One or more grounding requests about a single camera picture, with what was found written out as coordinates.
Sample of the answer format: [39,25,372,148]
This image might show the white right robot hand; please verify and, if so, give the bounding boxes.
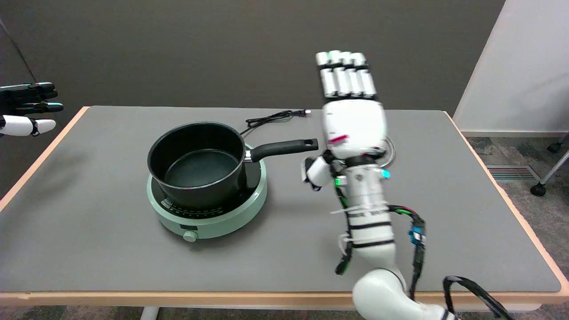
[302,50,388,192]

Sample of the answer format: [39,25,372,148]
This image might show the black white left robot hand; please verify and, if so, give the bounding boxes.
[0,82,64,137]

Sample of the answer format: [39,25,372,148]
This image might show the glass pot lid black knob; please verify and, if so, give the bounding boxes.
[383,136,396,170]

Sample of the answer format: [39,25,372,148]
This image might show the gray table mat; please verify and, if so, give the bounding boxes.
[0,106,561,293]

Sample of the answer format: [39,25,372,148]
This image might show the green round induction cooker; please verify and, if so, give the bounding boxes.
[146,144,268,243]

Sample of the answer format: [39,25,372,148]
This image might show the floor vent grille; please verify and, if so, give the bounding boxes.
[485,165,541,182]

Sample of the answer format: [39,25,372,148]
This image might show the office chair base with casters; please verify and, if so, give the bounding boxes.
[530,133,569,197]

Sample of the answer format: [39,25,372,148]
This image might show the black power cord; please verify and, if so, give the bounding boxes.
[239,109,312,136]

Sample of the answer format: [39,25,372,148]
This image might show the black forearm cable bundle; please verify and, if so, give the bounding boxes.
[386,205,427,299]

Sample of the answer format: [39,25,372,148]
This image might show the black saucepan with handle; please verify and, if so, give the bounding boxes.
[147,121,319,210]

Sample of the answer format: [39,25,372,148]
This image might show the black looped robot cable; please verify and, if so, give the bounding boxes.
[442,276,513,320]

